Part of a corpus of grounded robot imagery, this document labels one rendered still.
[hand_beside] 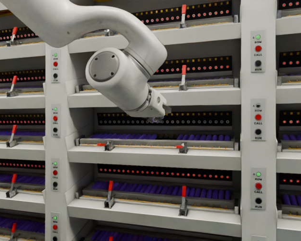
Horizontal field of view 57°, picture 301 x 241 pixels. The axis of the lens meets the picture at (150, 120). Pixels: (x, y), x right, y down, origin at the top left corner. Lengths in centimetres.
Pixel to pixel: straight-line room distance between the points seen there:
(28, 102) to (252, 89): 81
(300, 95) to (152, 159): 48
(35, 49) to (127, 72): 72
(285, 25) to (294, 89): 19
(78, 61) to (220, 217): 76
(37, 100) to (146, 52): 69
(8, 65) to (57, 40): 100
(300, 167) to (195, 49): 55
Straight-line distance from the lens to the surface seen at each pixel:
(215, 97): 88
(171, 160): 91
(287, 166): 90
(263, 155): 88
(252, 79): 88
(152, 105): 64
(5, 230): 142
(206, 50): 111
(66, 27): 54
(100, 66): 52
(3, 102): 126
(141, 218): 99
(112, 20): 54
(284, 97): 89
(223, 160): 88
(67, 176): 108
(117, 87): 50
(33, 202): 119
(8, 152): 125
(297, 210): 99
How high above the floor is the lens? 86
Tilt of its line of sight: level
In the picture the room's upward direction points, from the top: straight up
